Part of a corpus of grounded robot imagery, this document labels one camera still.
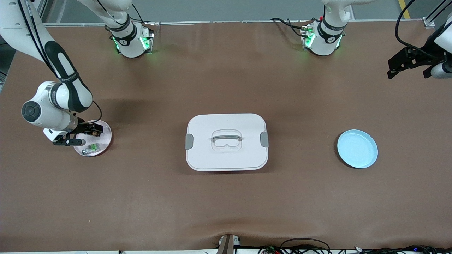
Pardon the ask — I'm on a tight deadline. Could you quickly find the white lidded storage box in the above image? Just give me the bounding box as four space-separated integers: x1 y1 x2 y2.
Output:
185 113 269 172

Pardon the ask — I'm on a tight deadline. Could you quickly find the pink round plate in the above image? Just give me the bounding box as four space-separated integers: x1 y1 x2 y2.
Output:
73 120 113 157

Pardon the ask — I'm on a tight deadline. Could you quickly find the light blue round plate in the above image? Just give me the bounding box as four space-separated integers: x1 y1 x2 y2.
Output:
337 129 379 169

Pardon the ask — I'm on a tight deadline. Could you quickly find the metal table-edge clamp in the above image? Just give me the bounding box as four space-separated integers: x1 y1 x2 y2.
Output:
216 234 241 254

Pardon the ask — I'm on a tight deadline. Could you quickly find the grey and green switch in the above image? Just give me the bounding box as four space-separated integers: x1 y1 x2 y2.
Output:
82 143 104 156

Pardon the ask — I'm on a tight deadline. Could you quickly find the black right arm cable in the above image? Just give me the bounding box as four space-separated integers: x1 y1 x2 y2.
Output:
18 0 103 124

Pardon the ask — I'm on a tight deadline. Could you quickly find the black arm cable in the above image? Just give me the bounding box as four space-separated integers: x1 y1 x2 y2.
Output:
18 0 103 124
394 0 433 57

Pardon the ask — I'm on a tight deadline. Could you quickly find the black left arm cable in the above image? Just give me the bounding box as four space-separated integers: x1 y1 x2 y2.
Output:
394 0 433 57

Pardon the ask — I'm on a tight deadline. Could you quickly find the aluminium frame post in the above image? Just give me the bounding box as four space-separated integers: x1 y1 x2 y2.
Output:
32 0 50 27
422 0 452 29

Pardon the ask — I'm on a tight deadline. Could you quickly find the black base cable bundle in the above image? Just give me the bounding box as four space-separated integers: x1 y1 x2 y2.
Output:
270 17 311 38

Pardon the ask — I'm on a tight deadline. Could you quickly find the black table-edge cable bundle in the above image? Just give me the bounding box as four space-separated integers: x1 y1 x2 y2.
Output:
353 245 452 254

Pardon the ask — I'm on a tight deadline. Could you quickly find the black looped table-edge cable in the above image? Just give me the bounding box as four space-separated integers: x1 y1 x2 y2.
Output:
258 238 332 254

